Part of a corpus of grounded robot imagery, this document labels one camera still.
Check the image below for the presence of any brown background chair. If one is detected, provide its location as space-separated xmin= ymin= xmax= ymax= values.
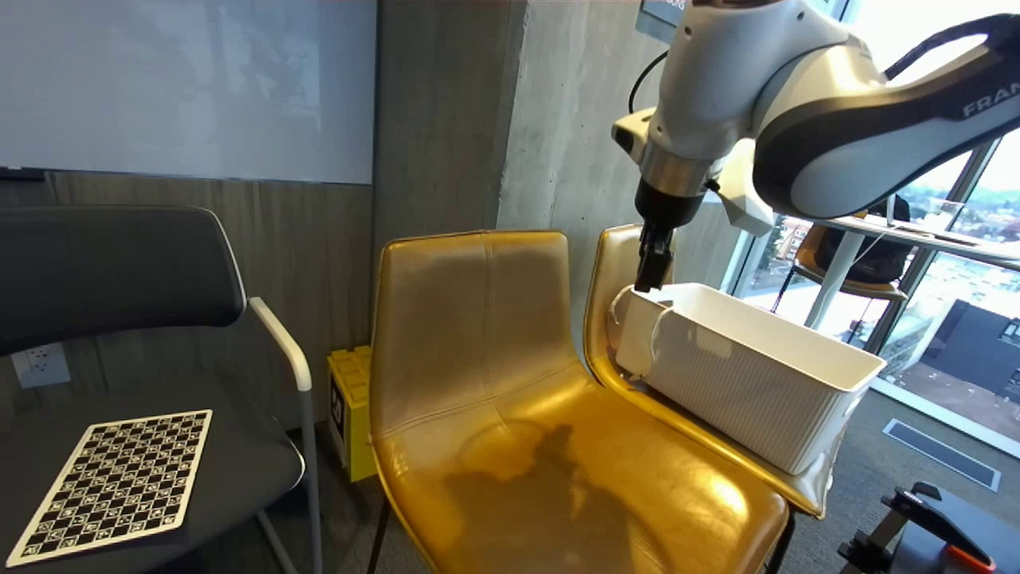
xmin=767 ymin=196 xmax=917 ymax=313

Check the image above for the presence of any white paper label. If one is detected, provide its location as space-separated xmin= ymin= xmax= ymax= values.
xmin=8 ymin=341 xmax=73 ymax=393

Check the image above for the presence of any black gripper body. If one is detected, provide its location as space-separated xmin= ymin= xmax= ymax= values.
xmin=630 ymin=180 xmax=701 ymax=256

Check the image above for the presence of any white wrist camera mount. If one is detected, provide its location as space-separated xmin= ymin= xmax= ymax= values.
xmin=713 ymin=156 xmax=781 ymax=239

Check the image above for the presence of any orange handled black clamp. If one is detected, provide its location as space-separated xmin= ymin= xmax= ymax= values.
xmin=836 ymin=479 xmax=1020 ymax=574

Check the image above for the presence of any black white calibration checkerboard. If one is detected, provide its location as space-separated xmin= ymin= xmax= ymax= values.
xmin=3 ymin=410 xmax=217 ymax=572

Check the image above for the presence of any floor vent grille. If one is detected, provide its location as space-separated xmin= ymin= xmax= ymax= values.
xmin=879 ymin=415 xmax=1004 ymax=495

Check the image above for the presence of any gray occupancy wall sign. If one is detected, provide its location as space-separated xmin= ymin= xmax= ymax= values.
xmin=637 ymin=0 xmax=696 ymax=33

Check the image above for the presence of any white plastic basket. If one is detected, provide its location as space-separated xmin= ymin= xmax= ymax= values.
xmin=605 ymin=281 xmax=889 ymax=479

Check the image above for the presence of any yellow box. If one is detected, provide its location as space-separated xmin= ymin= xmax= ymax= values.
xmin=325 ymin=345 xmax=379 ymax=487

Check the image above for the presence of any white background table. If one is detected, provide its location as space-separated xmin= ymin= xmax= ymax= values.
xmin=804 ymin=135 xmax=1020 ymax=357

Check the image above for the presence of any wall whiteboard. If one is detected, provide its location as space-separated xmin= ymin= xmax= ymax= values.
xmin=0 ymin=0 xmax=379 ymax=190

